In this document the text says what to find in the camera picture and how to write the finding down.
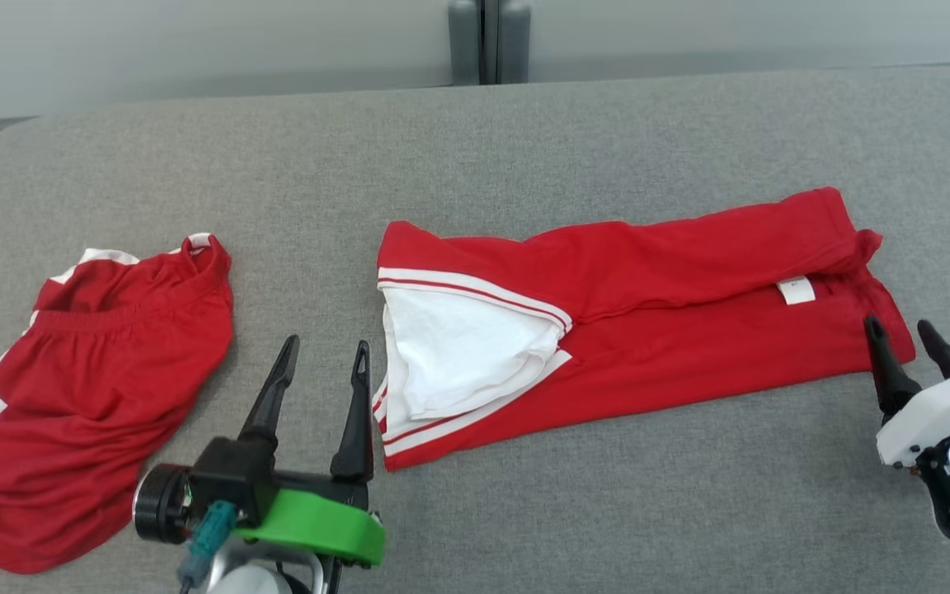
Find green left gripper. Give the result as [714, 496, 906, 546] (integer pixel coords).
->
[232, 334, 388, 568]

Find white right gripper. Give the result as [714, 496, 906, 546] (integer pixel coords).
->
[864, 315, 950, 471]

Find red shorts with white stripe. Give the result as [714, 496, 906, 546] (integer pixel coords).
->
[0, 233, 235, 575]

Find red jersey with number 23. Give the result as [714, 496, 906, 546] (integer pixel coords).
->
[372, 186, 917, 473]

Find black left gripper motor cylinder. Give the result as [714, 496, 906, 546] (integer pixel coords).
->
[133, 464, 195, 545]

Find teal left camera connector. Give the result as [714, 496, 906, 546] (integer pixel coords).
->
[176, 499, 238, 588]

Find grey rounded post foot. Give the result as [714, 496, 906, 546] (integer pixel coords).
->
[498, 0, 532, 85]
[448, 0, 481, 86]

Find grey metal partition post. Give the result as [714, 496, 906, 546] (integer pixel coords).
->
[448, 0, 532, 86]

